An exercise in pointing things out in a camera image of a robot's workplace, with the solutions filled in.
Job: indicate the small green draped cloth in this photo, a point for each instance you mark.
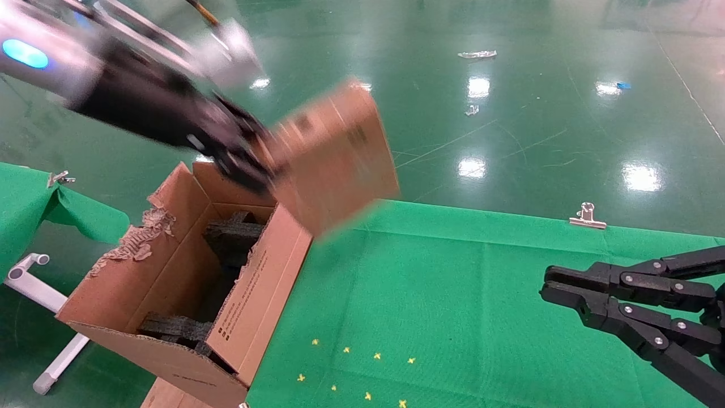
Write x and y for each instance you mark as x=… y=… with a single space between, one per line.
x=22 y=209

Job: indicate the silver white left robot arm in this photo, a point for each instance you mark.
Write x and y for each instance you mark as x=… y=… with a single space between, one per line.
x=51 y=65

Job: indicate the small crumpled silver wrapper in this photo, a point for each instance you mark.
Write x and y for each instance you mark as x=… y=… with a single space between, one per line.
x=472 y=110

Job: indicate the large open cardboard carton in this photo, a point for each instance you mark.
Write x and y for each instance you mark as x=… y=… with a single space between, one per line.
x=170 y=362

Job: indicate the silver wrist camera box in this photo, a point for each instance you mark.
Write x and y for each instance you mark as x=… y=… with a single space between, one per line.
x=232 y=51

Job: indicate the small cardboard box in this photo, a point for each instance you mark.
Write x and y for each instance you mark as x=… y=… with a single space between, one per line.
x=334 y=153

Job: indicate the silver camera mounting bracket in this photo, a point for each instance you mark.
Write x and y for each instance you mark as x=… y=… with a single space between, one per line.
x=158 y=37

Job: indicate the large green table cloth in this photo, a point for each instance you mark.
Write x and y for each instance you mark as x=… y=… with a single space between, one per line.
x=481 y=306

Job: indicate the white pipe frame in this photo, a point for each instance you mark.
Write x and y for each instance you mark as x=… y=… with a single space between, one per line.
x=56 y=368

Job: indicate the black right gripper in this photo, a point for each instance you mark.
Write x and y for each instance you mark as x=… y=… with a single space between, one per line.
x=716 y=309

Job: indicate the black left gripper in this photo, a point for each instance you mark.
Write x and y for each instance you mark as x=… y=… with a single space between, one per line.
x=164 y=107

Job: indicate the long silver foil wrapper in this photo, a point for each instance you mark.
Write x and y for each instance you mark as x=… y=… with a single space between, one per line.
x=477 y=54

